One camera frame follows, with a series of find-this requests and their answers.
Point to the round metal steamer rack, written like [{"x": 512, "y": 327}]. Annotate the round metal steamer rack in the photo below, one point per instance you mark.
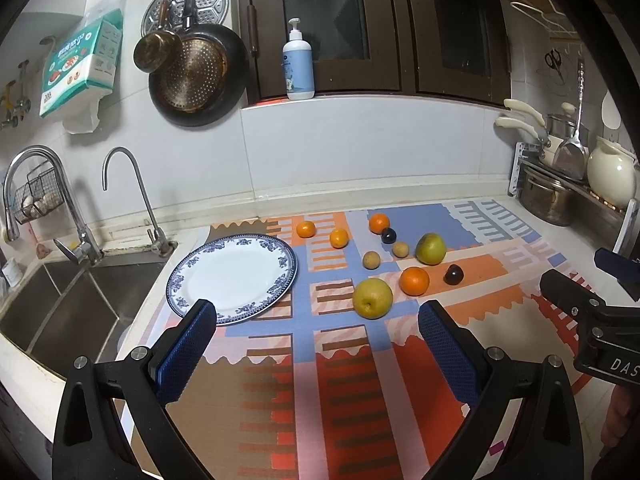
[{"x": 207, "y": 12}]

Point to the brass perforated strainer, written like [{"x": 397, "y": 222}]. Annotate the brass perforated strainer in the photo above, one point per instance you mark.
[{"x": 190, "y": 81}]

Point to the stainless steel pot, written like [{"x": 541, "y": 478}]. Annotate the stainless steel pot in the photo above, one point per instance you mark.
[{"x": 547, "y": 198}]

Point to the cream pan handle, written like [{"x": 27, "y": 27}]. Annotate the cream pan handle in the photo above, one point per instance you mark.
[
  {"x": 518, "y": 124},
  {"x": 525, "y": 108}
]

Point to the small brass ladle pot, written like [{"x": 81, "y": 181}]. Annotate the small brass ladle pot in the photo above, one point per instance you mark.
[{"x": 158, "y": 49}]

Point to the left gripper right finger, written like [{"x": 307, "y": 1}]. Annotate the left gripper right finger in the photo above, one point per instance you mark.
[{"x": 545, "y": 440}]

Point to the dark plum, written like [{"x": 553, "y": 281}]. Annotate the dark plum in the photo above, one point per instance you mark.
[
  {"x": 454, "y": 275},
  {"x": 388, "y": 236}
]

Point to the green yellow apple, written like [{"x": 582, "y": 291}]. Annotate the green yellow apple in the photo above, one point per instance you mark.
[{"x": 431, "y": 249}]

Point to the colourful patterned table mat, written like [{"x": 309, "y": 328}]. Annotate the colourful patterned table mat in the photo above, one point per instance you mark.
[{"x": 312, "y": 390}]

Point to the person right hand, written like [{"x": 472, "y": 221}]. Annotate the person right hand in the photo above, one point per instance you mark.
[{"x": 617, "y": 419}]

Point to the large orange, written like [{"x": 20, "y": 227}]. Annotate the large orange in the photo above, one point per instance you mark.
[{"x": 414, "y": 281}]

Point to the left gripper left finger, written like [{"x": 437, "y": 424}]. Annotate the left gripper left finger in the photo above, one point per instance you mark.
[{"x": 89, "y": 442}]

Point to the yellow pear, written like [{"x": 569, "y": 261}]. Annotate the yellow pear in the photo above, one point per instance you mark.
[{"x": 372, "y": 298}]

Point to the green white wrap box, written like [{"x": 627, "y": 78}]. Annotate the green white wrap box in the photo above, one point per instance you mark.
[{"x": 80, "y": 73}]

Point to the white metal rack bracket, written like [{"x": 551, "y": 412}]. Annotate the white metal rack bracket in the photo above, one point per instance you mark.
[{"x": 522, "y": 151}]

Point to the dark plum front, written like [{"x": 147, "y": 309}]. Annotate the dark plum front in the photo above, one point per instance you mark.
[{"x": 454, "y": 275}]

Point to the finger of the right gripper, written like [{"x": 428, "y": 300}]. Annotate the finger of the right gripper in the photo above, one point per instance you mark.
[
  {"x": 579, "y": 303},
  {"x": 625, "y": 271}
]

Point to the blue white porcelain plate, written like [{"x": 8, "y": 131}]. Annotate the blue white porcelain plate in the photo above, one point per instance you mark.
[{"x": 242, "y": 275}]

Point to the small yellow fruit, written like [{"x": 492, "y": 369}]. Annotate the small yellow fruit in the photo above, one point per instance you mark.
[
  {"x": 401, "y": 250},
  {"x": 371, "y": 260}
]

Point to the dark plum back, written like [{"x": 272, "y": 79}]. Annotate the dark plum back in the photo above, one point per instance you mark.
[{"x": 388, "y": 236}]

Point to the cream pan handle upper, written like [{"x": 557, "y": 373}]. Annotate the cream pan handle upper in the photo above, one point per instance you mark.
[{"x": 525, "y": 108}]

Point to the cream ceramic teapot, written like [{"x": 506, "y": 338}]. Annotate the cream ceramic teapot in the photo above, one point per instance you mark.
[{"x": 611, "y": 174}]

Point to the white blue soap dispenser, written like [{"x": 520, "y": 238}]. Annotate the white blue soap dispenser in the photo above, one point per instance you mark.
[{"x": 298, "y": 66}]

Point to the stainless steel sink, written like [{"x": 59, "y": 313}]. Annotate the stainless steel sink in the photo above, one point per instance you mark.
[{"x": 65, "y": 310}]

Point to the black frying pan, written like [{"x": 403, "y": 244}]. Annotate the black frying pan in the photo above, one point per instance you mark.
[{"x": 233, "y": 82}]

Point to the large chrome kitchen faucet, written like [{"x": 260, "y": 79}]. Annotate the large chrome kitchen faucet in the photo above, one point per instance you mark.
[{"x": 87, "y": 248}]

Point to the black scissors on wall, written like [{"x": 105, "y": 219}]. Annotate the black scissors on wall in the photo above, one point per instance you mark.
[{"x": 553, "y": 60}]

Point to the orange tangerine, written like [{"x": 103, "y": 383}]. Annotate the orange tangerine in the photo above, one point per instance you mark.
[
  {"x": 339, "y": 238},
  {"x": 378, "y": 223},
  {"x": 306, "y": 229}
]

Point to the cream pan handle lower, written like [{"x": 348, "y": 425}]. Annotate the cream pan handle lower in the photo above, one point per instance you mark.
[{"x": 518, "y": 124}]

